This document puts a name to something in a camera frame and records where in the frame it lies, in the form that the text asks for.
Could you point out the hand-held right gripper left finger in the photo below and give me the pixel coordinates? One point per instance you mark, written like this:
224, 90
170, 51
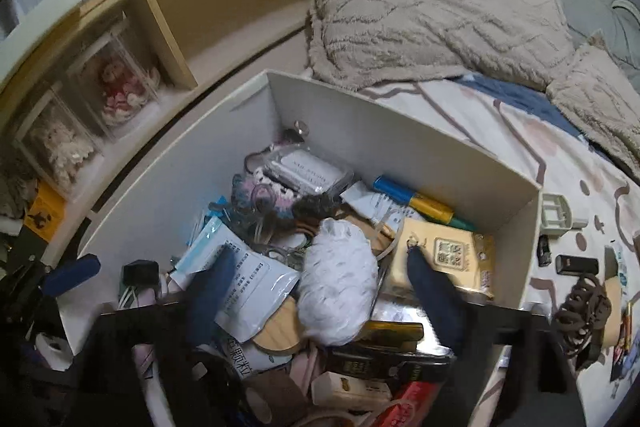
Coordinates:
207, 292

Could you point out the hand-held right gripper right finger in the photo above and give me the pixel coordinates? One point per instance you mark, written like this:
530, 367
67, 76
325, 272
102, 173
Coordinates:
435, 297

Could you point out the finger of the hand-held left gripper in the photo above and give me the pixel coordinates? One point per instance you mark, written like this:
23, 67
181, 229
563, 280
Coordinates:
70, 275

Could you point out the white cardboard shoe box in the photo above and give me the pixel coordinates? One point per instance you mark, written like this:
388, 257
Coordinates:
400, 142

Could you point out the yellow tissue pack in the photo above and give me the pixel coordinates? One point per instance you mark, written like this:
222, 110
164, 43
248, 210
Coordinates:
450, 252

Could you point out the white blue sachet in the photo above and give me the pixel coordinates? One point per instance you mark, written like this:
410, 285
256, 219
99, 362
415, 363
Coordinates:
255, 277

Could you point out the toilet paper roll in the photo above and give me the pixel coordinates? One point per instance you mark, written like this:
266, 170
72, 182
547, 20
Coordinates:
52, 352

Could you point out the yellow printed card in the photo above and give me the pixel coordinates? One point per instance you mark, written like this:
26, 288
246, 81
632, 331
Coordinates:
44, 212

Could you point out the black binder clip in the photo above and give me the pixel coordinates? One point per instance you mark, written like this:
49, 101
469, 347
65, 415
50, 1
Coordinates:
140, 274

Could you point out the black gold box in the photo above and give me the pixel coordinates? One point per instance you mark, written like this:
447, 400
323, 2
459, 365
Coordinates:
385, 357

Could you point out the blue yellow tube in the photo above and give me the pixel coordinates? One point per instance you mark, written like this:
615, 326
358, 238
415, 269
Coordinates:
415, 202

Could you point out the white fluffy ball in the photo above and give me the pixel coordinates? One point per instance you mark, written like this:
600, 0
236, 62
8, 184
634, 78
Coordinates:
337, 277

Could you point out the red packet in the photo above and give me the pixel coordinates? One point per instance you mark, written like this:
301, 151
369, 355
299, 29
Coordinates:
407, 404

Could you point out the small black usb adapter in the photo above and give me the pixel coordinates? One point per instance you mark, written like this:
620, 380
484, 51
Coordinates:
543, 249

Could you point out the cream small box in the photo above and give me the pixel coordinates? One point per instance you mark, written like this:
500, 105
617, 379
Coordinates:
350, 392

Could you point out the white dress doll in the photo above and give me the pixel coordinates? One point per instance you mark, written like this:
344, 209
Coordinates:
65, 147

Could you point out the cream doll in clear case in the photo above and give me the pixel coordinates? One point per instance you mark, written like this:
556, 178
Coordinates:
30, 142

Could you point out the black rectangular stick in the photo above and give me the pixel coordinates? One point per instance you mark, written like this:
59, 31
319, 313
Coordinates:
577, 265

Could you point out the beige plastic holder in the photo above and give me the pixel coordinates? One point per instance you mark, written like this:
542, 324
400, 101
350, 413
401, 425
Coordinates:
557, 212

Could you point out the clear pouch with white case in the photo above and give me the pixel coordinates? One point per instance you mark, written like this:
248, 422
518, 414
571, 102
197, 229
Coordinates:
305, 169

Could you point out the tan cardboard sleeve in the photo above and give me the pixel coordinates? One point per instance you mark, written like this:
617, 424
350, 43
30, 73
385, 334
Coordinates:
614, 317

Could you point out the blue printed card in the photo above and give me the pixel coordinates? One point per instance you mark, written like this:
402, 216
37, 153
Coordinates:
619, 264

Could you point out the pink dress doll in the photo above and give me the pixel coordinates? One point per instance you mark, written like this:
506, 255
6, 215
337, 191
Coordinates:
120, 89

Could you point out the blue cloth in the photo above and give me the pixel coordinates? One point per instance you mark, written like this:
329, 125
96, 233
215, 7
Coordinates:
530, 102

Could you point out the red doll in clear case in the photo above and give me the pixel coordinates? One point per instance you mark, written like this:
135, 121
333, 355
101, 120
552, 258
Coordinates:
145, 57

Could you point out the cream flat board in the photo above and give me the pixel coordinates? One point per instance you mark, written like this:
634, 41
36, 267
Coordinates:
35, 7

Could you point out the wooden bedside shelf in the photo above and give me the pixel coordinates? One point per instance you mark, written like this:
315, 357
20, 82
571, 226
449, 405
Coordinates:
235, 7

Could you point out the white black eye mask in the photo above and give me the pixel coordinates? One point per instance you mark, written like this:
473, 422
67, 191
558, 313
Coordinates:
627, 9

